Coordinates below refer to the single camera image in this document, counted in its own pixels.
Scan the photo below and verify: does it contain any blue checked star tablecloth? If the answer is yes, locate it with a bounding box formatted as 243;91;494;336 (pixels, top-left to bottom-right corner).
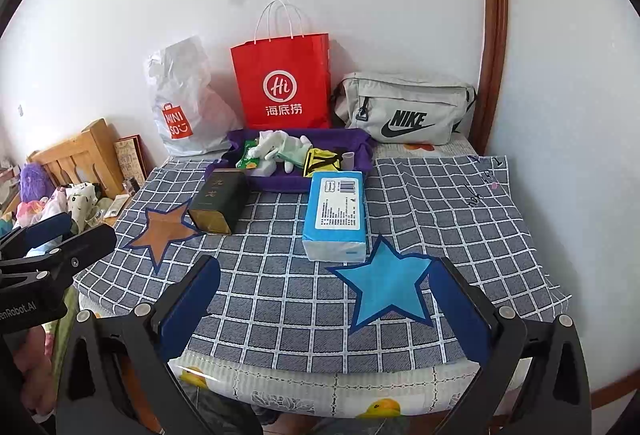
72;154;573;373

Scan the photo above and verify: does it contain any white cosmetic tube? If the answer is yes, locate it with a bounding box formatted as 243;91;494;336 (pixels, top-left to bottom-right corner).
102;196;132;216

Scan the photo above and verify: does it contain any yellow black strap pouch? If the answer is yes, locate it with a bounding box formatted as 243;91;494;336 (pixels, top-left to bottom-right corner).
302;147;346;176

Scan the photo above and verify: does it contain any blue tissue pack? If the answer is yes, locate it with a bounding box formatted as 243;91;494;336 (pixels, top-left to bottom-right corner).
302;171;371;262

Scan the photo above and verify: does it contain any white plastic shopping bag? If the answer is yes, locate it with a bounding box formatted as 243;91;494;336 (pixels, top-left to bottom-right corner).
145;35;243;156

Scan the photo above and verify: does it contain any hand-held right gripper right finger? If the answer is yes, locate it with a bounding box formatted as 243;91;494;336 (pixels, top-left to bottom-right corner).
427;256;593;435

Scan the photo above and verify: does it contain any mint green cloth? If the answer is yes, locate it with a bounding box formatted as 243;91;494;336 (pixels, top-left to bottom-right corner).
277;147;313;168

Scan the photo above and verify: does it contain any red paper bag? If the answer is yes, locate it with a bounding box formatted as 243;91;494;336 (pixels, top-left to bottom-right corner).
230;0;333;130

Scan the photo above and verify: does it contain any green wet wipe packet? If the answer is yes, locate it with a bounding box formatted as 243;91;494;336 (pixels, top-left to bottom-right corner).
235;142;261;170

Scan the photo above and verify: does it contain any purple plush toy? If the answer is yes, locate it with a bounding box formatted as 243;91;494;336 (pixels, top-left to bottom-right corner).
20;163;56;203

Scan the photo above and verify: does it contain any person's left hand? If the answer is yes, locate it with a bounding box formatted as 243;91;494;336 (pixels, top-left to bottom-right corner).
11;322;57;421

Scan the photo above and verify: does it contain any purple fabric tray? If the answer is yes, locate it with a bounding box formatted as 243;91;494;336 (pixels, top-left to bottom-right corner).
205;127;377;194

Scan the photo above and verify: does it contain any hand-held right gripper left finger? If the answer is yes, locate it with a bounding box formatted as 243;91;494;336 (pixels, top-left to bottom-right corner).
55;255;263;435

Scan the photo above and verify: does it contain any dark tea tin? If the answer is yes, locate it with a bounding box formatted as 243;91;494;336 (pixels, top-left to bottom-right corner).
187;168;251;236

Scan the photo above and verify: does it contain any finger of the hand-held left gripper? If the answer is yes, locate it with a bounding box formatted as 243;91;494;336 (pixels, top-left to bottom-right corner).
30;223;118;288
0;212;74;261

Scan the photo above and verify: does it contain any grey waist bag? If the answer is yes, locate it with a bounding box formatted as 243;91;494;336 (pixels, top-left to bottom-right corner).
332;71;477;146

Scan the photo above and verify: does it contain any white duck print tablecloth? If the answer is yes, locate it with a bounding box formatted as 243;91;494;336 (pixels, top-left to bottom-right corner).
167;350;531;418

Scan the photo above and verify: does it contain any panda print blanket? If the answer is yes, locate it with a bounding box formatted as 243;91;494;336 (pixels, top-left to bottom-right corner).
65;182;103;231

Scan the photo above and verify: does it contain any green bedsheet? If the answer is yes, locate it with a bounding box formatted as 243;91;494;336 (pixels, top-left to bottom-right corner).
42;285;81;366

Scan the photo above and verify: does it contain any pastel floral quilt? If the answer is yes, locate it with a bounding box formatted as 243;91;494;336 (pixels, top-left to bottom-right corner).
0;195;71;261

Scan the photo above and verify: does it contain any brown wooden door frame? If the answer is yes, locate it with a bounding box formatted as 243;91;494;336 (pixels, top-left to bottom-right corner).
470;0;509;150

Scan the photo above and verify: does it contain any wooden bed headboard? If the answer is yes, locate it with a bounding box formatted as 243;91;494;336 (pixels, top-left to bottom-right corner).
30;118;123;200

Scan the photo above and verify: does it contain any patterned cover book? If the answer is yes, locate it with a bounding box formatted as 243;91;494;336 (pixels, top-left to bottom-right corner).
114;139;148;183

